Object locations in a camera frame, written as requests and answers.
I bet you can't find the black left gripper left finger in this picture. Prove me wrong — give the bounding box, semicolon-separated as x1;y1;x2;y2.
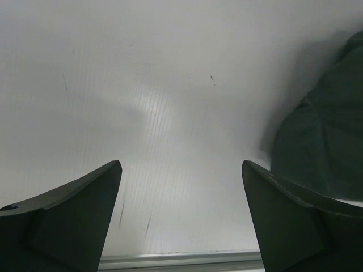
1;160;122;271

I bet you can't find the dark grey t shirt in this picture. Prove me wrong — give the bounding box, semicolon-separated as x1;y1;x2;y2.
271;32;362;202

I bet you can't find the aluminium mounting rail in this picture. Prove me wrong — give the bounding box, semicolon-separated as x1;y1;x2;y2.
98;252;264;271

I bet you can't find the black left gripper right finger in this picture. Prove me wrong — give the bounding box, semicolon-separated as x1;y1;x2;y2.
242;160;362;271

